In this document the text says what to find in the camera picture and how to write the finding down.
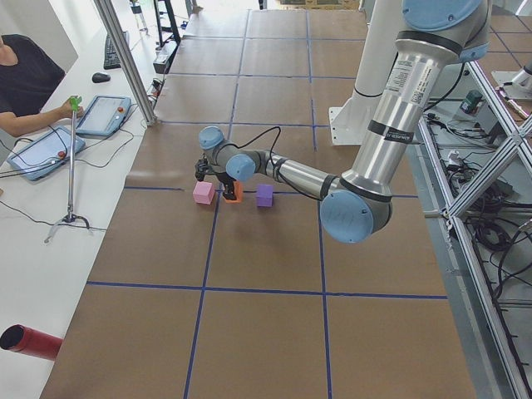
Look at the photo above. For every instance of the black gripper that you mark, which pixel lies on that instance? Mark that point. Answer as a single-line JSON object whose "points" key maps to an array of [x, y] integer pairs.
{"points": [[227, 181]]}

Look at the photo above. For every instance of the orange foam block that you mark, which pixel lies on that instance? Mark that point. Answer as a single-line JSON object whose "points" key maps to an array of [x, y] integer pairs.
{"points": [[238, 191]]}

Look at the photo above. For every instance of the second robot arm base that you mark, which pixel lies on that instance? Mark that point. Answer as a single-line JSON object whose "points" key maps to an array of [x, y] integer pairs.
{"points": [[514, 85]]}

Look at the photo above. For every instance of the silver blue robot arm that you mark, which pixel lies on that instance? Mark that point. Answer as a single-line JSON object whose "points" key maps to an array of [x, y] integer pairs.
{"points": [[408, 44]]}

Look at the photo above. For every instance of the person's hand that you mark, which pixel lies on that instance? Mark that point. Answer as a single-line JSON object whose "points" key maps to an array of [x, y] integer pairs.
{"points": [[65, 111]]}

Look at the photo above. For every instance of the pink foam block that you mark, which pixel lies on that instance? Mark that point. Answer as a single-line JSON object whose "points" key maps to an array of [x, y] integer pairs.
{"points": [[203, 192]]}

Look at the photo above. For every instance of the purple foam block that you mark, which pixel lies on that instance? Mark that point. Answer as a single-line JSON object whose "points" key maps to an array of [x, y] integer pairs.
{"points": [[264, 195]]}

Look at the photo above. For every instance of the teach pendant tablet far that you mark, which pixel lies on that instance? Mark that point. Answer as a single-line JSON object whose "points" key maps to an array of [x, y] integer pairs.
{"points": [[103, 116]]}

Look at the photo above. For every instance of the teach pendant tablet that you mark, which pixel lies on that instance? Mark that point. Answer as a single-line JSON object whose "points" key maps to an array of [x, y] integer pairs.
{"points": [[42, 156], [103, 116]]}

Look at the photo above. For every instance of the black computer mouse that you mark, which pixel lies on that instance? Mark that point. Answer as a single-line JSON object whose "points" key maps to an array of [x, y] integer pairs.
{"points": [[100, 77]]}

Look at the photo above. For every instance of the black keyboard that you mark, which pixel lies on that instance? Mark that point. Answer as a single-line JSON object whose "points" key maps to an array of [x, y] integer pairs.
{"points": [[111, 57]]}

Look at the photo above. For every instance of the metal reacher grabber tool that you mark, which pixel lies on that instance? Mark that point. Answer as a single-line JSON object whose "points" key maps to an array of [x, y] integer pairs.
{"points": [[70, 218]]}

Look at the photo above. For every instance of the teach pendant tablet near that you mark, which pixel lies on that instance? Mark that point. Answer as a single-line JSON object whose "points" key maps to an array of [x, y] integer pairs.
{"points": [[42, 156]]}

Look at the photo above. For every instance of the person in black shirt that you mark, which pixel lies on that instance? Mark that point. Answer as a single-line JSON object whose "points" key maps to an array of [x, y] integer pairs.
{"points": [[28, 79]]}

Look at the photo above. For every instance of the red cylinder bottle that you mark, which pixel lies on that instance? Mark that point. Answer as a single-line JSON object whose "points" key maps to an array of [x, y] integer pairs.
{"points": [[31, 342]]}

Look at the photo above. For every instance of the green power supply box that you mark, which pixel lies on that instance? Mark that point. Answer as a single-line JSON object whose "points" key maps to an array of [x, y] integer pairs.
{"points": [[471, 102]]}

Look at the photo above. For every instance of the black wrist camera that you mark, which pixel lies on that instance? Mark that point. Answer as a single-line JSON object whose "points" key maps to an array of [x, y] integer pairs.
{"points": [[202, 169]]}

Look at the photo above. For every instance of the aluminium frame post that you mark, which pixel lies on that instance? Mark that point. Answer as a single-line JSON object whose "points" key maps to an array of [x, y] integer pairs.
{"points": [[112, 25]]}

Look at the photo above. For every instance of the aluminium frame lattice right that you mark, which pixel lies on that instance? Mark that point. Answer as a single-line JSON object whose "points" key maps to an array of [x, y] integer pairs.
{"points": [[476, 171]]}

